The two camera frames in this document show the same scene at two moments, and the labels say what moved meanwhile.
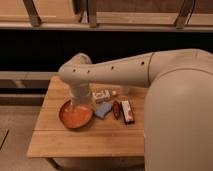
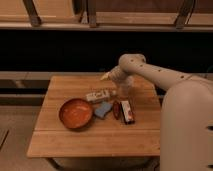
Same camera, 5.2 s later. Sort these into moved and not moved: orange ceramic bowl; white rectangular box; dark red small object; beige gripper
Moved: beige gripper
Not moved: white rectangular box; orange ceramic bowl; dark red small object
